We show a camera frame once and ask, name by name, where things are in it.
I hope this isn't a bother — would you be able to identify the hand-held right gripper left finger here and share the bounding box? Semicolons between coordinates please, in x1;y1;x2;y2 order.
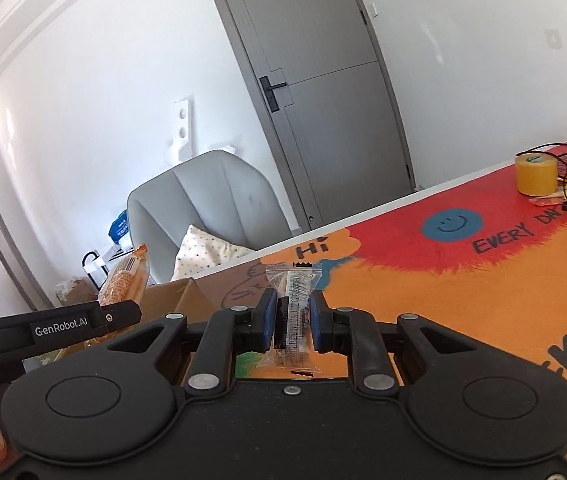
106;290;278;398

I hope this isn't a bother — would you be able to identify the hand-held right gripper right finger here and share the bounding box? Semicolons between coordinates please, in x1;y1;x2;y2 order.
310;290;477;399

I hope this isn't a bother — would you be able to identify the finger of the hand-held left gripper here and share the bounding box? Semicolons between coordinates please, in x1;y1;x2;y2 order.
98;298;143;334

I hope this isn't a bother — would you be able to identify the orange-edged bread snack packet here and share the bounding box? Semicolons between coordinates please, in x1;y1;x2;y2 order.
98;244;150;307

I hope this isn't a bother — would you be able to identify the brown cardboard box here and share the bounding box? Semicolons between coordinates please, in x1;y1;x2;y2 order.
28;277;214;361

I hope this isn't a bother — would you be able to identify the clear dark wafer packet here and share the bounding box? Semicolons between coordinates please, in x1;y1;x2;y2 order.
265;261;323;377

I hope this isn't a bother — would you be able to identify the small brown carton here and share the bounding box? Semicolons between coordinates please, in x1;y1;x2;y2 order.
55;276;99;307

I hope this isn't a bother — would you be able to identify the black metal rack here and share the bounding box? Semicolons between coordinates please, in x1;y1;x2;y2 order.
82;250;109;291

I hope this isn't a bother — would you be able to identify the blue and white bag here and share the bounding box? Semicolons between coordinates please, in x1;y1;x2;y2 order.
108;209;132;248

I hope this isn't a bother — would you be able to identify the white dotted pillow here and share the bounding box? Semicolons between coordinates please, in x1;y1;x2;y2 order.
170;224;257;283

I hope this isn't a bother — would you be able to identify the colourful printed table mat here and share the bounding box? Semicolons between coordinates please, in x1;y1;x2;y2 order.
196;142;567;456

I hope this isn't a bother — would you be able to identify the grey upholstered chair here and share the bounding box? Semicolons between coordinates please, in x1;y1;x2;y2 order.
126;149;294;286

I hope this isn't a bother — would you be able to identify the white foam piece with holes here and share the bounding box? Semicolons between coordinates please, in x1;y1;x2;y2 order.
164;97;195;165

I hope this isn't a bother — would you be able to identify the yellow-brown tape roll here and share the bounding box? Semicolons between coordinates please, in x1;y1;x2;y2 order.
515;152;559;196

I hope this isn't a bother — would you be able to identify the black door handle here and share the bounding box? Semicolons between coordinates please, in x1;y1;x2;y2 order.
258;76;288;113

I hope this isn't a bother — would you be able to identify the black cable tangle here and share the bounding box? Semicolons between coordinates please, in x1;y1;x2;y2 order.
516;127;567;201

